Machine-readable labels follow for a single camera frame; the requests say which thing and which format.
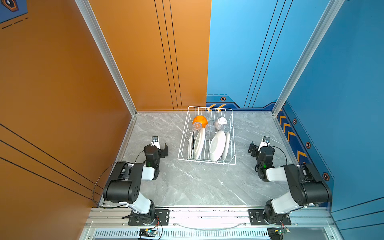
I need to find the white wire dish rack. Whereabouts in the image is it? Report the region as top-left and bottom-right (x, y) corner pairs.
(178, 106), (237, 165)

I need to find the watermelon pattern plate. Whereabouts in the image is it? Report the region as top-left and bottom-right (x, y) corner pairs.
(188, 131), (195, 160)

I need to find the green rimmed white plate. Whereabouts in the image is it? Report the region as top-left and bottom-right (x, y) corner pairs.
(194, 128), (206, 160)

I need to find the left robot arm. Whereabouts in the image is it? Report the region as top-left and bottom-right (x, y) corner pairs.
(103, 145), (169, 225)

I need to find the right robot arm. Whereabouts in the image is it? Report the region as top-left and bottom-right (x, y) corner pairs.
(248, 142), (332, 225)

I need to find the clear glass cup left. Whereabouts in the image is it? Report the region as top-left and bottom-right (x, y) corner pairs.
(192, 122), (203, 131)

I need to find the clear glass cup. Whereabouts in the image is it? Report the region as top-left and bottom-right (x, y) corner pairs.
(192, 122), (203, 131)
(205, 124), (215, 134)

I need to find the white small bowl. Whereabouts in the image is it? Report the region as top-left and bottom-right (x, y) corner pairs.
(215, 117), (228, 130)

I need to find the orange bowl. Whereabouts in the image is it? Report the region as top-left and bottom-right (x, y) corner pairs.
(193, 115), (208, 128)

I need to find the clear glass cup right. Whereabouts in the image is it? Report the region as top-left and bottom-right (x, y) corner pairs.
(205, 124), (215, 134)

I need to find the left circuit board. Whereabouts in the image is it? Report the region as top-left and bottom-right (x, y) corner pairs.
(139, 229), (159, 240)

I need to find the circuit board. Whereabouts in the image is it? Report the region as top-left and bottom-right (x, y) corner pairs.
(267, 228), (290, 240)
(139, 229), (159, 240)

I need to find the right circuit board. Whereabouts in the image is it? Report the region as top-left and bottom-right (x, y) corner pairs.
(267, 228), (290, 240)

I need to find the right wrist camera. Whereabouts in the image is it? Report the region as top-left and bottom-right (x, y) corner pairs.
(259, 136), (271, 150)

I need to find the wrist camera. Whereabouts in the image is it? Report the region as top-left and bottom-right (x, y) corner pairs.
(259, 136), (271, 150)
(151, 136), (161, 150)

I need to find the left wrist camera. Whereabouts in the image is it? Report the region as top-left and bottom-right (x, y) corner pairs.
(151, 136), (161, 150)

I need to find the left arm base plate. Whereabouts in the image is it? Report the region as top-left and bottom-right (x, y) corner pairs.
(128, 209), (170, 226)

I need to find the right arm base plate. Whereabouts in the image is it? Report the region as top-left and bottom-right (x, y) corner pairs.
(248, 209), (292, 226)

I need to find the aluminium front rail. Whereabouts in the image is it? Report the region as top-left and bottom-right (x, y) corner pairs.
(80, 206), (343, 240)

